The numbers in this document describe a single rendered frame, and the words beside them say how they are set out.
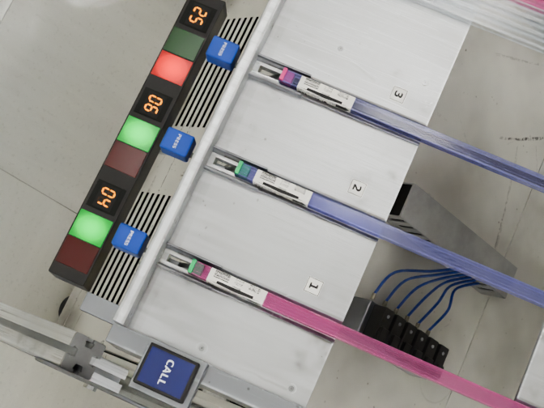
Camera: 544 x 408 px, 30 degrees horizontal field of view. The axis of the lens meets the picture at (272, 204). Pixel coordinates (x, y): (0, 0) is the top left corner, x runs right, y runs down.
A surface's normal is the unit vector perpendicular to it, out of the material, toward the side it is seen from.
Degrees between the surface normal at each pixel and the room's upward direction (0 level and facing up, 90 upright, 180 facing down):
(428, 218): 0
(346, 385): 0
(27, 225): 0
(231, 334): 45
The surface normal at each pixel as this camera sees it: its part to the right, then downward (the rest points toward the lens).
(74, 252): -0.01, -0.25
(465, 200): 0.63, 0.09
